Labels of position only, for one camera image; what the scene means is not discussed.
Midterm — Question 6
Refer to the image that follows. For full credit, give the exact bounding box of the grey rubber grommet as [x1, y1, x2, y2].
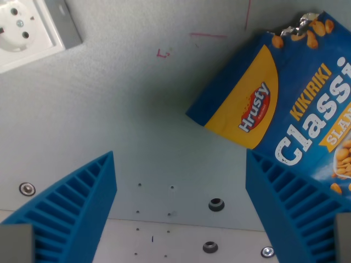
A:
[208, 198, 225, 213]
[202, 241, 219, 254]

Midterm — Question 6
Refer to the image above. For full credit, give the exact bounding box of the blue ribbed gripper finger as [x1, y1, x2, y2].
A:
[245, 151, 351, 263]
[0, 150, 118, 263]

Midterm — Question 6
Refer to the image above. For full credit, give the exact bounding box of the blue Hrusty peanut box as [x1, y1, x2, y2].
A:
[185, 10, 351, 203]

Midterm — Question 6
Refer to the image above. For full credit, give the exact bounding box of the white wall power socket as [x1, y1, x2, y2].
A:
[0, 0, 66, 75]

